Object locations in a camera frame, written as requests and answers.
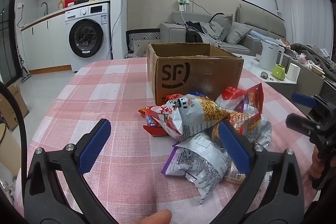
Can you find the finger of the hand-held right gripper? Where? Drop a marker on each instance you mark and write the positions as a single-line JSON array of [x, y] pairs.
[[303, 100], [299, 123]]

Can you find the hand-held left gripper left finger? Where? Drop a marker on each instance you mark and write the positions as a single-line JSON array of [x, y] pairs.
[[92, 148]]

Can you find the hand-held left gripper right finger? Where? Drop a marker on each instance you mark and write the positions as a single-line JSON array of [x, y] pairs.
[[235, 148]]

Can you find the beige snack packet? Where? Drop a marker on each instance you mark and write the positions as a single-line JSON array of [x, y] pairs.
[[233, 176]]

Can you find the plain silver snack packet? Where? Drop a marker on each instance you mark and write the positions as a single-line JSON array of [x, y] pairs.
[[263, 132]]

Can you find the purple silver snack packet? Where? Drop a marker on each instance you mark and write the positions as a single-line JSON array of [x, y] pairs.
[[199, 163]]

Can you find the orange red snack packet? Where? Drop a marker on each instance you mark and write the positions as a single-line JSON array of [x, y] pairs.
[[256, 98]]

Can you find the red white snack packet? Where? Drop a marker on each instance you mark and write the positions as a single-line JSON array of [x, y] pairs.
[[229, 94]]

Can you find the red snack packet blue logo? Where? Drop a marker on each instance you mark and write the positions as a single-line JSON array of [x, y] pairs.
[[153, 121]]

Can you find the small orange snack packet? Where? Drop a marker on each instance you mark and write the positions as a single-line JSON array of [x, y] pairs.
[[173, 96]]

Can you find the brown cardboard box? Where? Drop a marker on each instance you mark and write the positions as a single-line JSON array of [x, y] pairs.
[[183, 77]]

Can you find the person's right hand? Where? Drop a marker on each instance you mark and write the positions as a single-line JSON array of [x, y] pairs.
[[315, 163]]

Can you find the person's left hand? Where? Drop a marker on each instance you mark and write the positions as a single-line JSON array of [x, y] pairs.
[[156, 217]]

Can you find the white paper roll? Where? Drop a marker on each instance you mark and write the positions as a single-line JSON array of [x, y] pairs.
[[293, 71]]

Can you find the green cup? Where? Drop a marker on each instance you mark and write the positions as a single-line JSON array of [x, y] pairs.
[[278, 71]]

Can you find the pile of clothes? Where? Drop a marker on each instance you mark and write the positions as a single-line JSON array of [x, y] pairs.
[[312, 56]]

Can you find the white electric kettle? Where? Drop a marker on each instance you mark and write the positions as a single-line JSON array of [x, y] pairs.
[[270, 56]]

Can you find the pink checked tablecloth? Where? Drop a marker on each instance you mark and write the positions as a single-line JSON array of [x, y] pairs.
[[118, 98]]

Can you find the white marble coffee table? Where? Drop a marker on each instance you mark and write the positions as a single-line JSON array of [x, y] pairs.
[[252, 69]]

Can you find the light blue roll pillow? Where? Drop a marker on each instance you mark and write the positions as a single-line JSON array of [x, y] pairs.
[[260, 35]]

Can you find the small floor cardboard box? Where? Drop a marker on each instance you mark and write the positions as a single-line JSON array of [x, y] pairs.
[[13, 106]]

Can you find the light grey pillow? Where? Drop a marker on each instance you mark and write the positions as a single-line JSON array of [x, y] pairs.
[[237, 32]]

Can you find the stick vacuum cleaner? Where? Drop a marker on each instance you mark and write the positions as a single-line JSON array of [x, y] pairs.
[[23, 69]]

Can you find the dark grey pillow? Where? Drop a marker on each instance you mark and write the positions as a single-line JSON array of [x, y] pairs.
[[223, 24]]

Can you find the grey jacket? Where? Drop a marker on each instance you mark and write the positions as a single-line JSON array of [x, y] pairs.
[[210, 32]]

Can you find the white washing machine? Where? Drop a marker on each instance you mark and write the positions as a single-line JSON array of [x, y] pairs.
[[86, 29]]

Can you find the white lower cabinets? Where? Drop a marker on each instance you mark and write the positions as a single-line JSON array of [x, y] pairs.
[[44, 37]]

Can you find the black white patterned basket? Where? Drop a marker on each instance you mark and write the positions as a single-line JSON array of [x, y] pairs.
[[143, 39]]

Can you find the black clothes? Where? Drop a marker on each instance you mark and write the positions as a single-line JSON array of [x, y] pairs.
[[194, 29]]

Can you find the grey sofa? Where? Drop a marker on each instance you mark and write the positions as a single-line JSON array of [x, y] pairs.
[[173, 32]]

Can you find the dark glass door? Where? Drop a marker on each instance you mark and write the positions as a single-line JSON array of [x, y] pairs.
[[8, 29]]

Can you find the yellow soap bottle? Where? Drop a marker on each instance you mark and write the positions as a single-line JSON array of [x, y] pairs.
[[60, 4]]

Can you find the curved metal faucet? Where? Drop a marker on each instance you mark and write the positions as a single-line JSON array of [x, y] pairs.
[[44, 7]]

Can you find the red storage box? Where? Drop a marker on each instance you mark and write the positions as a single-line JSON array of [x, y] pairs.
[[71, 1]]

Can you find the wall socket green plug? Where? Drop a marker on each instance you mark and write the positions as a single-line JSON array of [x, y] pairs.
[[183, 1]]

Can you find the white wall outlet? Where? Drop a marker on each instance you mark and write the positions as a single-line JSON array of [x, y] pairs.
[[19, 6]]

